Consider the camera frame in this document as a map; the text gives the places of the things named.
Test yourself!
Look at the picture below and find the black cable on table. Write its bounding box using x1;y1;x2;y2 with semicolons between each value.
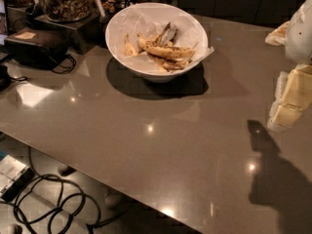
50;54;78;75

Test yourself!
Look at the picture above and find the black box device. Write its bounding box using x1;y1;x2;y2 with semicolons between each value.
4;27;69;70

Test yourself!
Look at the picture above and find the small banana piece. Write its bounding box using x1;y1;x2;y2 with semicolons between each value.
124;34;138;57

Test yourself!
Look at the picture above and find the glass jar of nuts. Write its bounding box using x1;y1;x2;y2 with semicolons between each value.
39;0;93;22

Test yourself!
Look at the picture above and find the brown spotted banana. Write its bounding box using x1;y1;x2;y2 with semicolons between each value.
148;54;190;72

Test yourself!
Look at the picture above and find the spotted yellow banana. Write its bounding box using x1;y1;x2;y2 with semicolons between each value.
137;34;195;59

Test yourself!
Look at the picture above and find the white bowl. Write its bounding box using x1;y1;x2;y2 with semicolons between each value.
104;2;210;84

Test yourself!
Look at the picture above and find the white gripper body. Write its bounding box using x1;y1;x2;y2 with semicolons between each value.
265;0;312;64

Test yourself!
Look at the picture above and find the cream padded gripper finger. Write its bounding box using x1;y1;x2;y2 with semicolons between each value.
267;64;312;132

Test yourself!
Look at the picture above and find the black metal stand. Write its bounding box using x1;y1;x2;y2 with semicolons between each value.
35;12;103;55

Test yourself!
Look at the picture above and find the white power adapter box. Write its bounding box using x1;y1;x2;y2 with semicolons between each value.
0;152;35;202

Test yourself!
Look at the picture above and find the white paper liner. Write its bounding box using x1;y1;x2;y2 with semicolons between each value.
110;7;215;75

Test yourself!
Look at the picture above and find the black floor cable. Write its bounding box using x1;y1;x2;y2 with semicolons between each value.
12;146;131;234

